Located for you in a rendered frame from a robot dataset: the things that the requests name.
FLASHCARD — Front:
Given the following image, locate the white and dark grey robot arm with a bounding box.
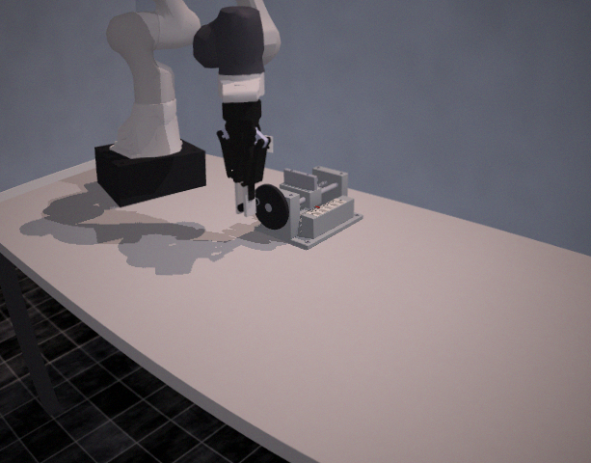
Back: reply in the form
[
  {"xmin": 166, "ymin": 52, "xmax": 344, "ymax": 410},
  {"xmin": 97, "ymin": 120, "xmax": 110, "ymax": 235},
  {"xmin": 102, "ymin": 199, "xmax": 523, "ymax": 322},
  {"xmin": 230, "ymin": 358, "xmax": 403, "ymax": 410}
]
[{"xmin": 106, "ymin": 0, "xmax": 281, "ymax": 159}]

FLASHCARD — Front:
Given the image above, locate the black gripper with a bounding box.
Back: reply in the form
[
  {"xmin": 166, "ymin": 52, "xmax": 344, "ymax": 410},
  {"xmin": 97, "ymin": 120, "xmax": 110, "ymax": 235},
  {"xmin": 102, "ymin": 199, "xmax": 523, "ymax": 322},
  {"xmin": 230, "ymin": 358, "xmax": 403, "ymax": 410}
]
[{"xmin": 217, "ymin": 99, "xmax": 271, "ymax": 217}]

